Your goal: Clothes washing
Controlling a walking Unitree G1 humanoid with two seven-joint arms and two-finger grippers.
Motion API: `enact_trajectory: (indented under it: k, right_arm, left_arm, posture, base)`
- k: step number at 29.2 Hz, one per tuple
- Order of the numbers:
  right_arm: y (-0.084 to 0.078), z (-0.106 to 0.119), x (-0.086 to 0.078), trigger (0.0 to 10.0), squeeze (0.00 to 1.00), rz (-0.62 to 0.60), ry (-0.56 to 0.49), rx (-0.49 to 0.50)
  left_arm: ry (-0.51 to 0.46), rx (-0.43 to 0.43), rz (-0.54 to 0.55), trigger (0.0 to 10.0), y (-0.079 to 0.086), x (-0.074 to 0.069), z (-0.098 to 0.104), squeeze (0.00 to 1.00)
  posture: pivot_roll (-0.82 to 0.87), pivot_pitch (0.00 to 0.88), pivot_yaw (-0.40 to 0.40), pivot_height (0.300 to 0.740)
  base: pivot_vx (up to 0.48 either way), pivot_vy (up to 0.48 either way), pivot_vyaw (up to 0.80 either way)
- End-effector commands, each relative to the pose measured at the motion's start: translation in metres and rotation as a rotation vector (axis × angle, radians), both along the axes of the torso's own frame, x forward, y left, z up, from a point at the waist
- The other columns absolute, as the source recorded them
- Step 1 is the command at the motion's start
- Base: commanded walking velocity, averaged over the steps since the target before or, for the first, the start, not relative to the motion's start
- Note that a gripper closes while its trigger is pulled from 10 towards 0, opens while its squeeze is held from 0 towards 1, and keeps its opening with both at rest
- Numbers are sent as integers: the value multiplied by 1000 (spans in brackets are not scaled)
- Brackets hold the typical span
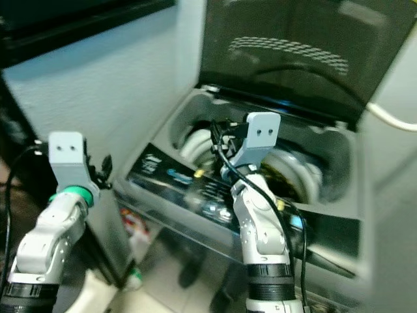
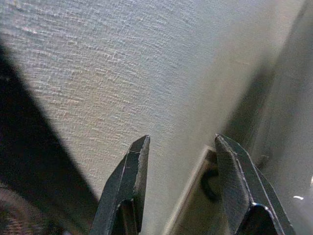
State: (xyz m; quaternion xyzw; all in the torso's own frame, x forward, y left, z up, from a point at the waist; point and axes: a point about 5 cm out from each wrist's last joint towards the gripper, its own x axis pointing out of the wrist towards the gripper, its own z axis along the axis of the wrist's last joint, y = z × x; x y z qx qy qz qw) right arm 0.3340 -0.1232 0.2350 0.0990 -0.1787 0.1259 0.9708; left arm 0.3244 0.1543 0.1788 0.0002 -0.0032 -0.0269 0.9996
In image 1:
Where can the black shelf unit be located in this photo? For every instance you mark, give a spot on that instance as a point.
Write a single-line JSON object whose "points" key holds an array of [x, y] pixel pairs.
{"points": [[78, 26]]}

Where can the dark glass washer lid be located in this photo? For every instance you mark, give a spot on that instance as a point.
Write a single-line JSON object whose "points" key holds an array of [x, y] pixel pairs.
{"points": [[287, 72]]}

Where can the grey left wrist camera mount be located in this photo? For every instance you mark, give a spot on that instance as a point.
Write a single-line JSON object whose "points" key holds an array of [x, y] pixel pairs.
{"points": [[68, 156]]}

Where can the black washer control panel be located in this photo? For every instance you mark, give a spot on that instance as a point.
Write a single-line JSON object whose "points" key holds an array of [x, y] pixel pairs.
{"points": [[179, 186]]}

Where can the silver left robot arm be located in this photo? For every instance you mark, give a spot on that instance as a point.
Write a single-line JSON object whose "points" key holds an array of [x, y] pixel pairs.
{"points": [[49, 241]]}

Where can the green left wrist band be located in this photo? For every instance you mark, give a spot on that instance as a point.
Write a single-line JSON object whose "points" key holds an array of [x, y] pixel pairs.
{"points": [[75, 194]]}

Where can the dark patterned garment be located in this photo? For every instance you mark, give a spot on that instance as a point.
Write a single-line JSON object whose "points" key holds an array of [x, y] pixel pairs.
{"points": [[280, 182]]}

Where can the white washer drum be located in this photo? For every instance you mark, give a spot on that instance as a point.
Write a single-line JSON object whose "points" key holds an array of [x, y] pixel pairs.
{"points": [[192, 147]]}

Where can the red white washer sticker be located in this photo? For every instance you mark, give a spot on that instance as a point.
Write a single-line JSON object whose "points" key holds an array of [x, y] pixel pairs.
{"points": [[133, 225]]}

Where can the grey top-loading washing machine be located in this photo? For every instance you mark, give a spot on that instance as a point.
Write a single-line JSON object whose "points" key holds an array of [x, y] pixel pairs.
{"points": [[169, 261]]}

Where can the white bottle with green cap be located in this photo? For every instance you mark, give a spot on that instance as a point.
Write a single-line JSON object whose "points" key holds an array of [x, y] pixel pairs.
{"points": [[133, 279]]}

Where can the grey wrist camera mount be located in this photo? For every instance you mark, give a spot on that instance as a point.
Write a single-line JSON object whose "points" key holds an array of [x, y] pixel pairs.
{"points": [[68, 156], [260, 137]]}

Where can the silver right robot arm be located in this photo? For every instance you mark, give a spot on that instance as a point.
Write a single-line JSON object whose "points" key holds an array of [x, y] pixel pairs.
{"points": [[264, 228]]}

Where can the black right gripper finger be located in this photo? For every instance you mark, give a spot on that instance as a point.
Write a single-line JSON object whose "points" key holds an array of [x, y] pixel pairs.
{"points": [[215, 137], [226, 129]]}

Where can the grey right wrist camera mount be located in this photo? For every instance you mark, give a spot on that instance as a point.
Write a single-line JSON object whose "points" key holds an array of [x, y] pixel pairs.
{"points": [[260, 137]]}

